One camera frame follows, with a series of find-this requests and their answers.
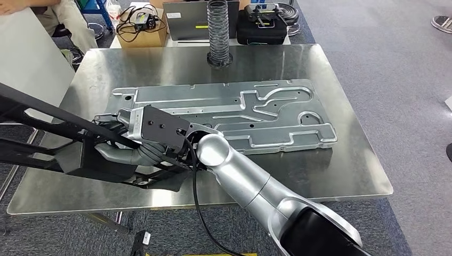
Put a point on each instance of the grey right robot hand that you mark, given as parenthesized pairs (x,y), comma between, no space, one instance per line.
(122,122)

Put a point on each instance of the black plastic car part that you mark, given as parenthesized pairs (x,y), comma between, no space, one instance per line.
(88,166)

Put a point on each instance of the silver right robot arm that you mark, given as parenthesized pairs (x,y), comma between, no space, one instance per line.
(247,180)

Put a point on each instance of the small black white robot part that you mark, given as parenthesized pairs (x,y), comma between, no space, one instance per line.
(141,242)

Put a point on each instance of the stainless steel workbench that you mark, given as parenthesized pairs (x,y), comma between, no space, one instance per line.
(300,176)

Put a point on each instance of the cardboard box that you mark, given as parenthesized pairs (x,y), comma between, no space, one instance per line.
(141,39)

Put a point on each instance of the black power adapter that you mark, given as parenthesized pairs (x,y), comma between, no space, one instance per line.
(144,21)

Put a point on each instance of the white board panel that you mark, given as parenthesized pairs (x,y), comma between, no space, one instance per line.
(31,63)

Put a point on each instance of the black chair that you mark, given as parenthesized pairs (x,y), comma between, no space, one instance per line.
(61,32)

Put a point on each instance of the blue metal cart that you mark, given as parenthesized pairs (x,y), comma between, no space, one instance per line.
(100,10)

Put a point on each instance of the seated person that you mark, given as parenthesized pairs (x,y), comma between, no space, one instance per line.
(67,21)

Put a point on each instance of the grey flat equipment case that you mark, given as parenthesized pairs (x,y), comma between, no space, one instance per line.
(187,24)

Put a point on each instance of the stamped grey metal panel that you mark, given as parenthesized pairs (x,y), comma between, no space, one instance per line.
(275,116)

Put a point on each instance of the yellow floor tape square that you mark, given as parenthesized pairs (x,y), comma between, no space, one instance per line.
(212,254)

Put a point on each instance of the black tool case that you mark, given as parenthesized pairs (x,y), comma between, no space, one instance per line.
(261,33)

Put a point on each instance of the black round stool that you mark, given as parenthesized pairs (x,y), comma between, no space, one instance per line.
(291,16)

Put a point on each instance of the white display counter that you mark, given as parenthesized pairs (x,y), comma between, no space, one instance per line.
(449,103)

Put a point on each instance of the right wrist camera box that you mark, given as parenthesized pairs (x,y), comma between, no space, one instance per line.
(162,127)

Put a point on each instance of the steel side table frame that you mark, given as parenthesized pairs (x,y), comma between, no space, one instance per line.
(17,162)

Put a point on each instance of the chrome stanchion post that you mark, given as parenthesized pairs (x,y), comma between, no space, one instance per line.
(443,24)

